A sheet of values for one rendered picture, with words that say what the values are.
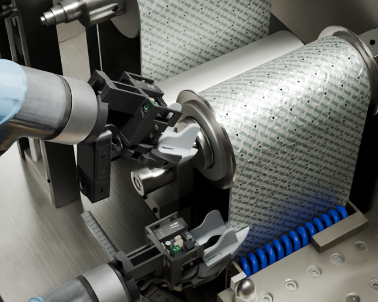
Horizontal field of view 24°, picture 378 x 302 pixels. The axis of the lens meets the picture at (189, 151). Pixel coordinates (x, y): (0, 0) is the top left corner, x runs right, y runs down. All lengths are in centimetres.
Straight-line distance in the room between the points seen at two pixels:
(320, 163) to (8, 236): 58
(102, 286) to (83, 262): 33
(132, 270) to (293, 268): 28
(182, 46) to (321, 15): 25
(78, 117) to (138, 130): 10
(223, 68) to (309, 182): 21
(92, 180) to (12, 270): 48
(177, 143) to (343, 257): 38
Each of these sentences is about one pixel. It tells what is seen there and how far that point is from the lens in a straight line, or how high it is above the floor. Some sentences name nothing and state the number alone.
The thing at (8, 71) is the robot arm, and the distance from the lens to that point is 92.
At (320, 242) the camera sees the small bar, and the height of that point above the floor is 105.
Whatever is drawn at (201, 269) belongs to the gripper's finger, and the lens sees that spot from 124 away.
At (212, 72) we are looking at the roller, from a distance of 132.
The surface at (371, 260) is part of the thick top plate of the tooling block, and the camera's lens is 137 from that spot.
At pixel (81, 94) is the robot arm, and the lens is 97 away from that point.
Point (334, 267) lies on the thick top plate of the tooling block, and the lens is 135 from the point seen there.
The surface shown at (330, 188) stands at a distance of 137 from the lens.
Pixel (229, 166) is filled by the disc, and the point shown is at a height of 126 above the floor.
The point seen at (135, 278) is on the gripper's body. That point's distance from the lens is 119.
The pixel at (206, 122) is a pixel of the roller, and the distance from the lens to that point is 114.
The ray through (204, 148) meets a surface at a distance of 116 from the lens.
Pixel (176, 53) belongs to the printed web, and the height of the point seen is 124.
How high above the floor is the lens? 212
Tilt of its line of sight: 48 degrees down
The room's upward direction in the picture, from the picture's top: straight up
